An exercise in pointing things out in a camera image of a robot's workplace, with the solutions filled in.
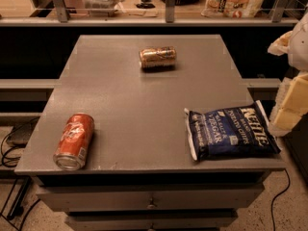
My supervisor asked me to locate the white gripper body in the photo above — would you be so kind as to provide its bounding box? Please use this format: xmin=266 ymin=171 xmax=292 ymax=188
xmin=288 ymin=13 xmax=308 ymax=71

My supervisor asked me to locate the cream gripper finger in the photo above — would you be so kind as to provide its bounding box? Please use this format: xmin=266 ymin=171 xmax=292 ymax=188
xmin=271 ymin=73 xmax=308 ymax=133
xmin=268 ymin=31 xmax=292 ymax=56

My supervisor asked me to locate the orange gold soda can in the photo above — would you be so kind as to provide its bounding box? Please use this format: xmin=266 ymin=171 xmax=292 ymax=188
xmin=139 ymin=46 xmax=176 ymax=68

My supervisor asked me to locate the red soda can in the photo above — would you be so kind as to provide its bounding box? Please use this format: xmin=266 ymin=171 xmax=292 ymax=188
xmin=53 ymin=113 xmax=94 ymax=170

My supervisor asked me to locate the blue Kettle chips bag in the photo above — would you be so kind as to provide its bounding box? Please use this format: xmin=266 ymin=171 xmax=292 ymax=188
xmin=185 ymin=101 xmax=280 ymax=161

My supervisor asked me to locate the colourful snack bag on shelf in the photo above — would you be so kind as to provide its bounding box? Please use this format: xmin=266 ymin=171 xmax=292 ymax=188
xmin=201 ymin=0 xmax=264 ymax=18

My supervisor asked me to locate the upper grey drawer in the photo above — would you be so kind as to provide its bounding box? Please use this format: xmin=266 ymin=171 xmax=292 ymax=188
xmin=37 ymin=184 xmax=264 ymax=212

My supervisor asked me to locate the grey drawer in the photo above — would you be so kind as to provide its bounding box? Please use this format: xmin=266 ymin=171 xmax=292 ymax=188
xmin=37 ymin=184 xmax=264 ymax=212
xmin=65 ymin=211 xmax=238 ymax=231

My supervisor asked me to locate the grey drawer cabinet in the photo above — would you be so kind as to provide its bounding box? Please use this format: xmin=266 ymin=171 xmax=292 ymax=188
xmin=13 ymin=34 xmax=287 ymax=231

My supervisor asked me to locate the clear plastic container on shelf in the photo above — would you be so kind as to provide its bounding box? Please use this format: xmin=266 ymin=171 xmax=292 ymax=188
xmin=82 ymin=0 xmax=121 ymax=16

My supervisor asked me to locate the lower grey drawer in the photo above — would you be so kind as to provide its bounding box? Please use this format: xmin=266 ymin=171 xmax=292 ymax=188
xmin=65 ymin=211 xmax=238 ymax=231

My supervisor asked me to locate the grey metal railing shelf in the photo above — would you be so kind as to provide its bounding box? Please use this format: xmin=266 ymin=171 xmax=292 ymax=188
xmin=0 ymin=0 xmax=307 ymax=27

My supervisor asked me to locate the black power adapter on floor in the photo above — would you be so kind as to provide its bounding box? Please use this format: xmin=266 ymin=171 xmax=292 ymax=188
xmin=6 ymin=123 xmax=34 ymax=147

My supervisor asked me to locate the black cable right floor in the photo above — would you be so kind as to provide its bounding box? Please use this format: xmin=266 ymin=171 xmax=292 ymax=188
xmin=269 ymin=168 xmax=292 ymax=231

